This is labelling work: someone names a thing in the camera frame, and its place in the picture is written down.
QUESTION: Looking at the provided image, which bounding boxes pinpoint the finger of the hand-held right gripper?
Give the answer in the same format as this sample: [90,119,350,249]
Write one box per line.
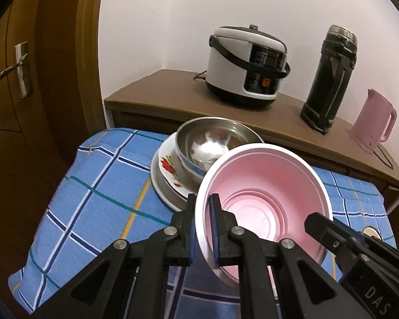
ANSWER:
[304,212,364,266]

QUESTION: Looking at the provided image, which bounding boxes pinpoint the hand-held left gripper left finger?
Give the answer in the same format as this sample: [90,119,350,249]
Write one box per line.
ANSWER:
[31,193,197,319]

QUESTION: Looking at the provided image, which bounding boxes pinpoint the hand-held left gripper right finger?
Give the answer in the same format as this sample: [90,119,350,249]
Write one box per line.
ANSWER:
[209,193,363,319]

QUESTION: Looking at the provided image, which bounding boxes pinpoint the red bowl with pink inside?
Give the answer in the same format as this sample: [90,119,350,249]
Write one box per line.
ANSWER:
[196,144,334,289]

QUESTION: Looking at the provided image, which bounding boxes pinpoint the white plate with red flowers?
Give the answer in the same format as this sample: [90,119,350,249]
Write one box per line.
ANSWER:
[156,132,200,191]

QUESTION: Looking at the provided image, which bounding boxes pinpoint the stainless steel bowl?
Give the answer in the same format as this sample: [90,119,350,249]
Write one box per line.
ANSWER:
[176,117,264,185]

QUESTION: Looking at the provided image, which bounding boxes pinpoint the plain white plate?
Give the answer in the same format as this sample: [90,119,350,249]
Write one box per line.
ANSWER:
[151,153,190,212]

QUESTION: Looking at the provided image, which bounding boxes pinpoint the blue plaid blanket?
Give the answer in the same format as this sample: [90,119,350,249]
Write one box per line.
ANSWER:
[8,127,397,319]

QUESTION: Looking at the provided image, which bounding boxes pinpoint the pink electric kettle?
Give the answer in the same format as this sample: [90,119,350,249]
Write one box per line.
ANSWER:
[349,88,398,155]

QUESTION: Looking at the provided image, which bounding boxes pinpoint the black thermos flask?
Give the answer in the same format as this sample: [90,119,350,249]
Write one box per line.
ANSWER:
[300,24,358,135]

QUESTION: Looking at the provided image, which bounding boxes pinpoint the brown wooden cabinet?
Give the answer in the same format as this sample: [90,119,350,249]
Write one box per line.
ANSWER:
[104,69,399,215]

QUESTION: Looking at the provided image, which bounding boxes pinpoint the white and black rice cooker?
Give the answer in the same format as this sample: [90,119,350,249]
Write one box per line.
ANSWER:
[204,24,291,108]

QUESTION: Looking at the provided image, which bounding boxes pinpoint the brown wooden door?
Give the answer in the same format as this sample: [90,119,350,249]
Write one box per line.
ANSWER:
[0,0,97,226]

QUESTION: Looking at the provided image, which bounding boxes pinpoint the black kettle cable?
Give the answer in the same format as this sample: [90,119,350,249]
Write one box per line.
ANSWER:
[374,144,394,170]

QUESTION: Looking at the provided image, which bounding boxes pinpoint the wooden door frame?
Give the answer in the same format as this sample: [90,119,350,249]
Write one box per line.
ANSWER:
[75,0,115,137]

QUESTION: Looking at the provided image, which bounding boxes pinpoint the metal door handle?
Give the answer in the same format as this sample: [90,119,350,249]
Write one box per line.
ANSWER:
[0,41,32,98]

